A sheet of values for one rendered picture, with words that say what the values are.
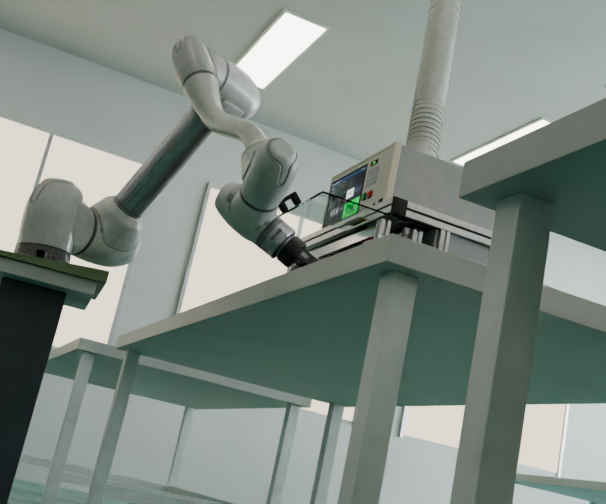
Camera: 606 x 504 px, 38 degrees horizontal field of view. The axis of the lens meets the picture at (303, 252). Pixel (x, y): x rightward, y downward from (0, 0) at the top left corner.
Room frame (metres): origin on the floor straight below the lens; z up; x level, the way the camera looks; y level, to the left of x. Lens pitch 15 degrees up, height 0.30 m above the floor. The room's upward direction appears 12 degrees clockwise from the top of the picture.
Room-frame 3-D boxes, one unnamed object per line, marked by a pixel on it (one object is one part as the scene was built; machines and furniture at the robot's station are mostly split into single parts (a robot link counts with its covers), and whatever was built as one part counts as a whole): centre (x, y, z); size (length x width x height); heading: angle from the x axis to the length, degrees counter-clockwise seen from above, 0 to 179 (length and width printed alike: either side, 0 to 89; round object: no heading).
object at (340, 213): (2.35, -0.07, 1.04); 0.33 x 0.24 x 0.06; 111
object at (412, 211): (2.65, -0.29, 1.09); 0.68 x 0.44 x 0.05; 21
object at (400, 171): (2.64, -0.30, 1.22); 0.44 x 0.39 x 0.20; 21
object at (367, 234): (2.58, -0.09, 1.03); 0.62 x 0.01 x 0.03; 21
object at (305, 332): (2.63, -0.22, 0.72); 2.20 x 1.01 x 0.05; 21
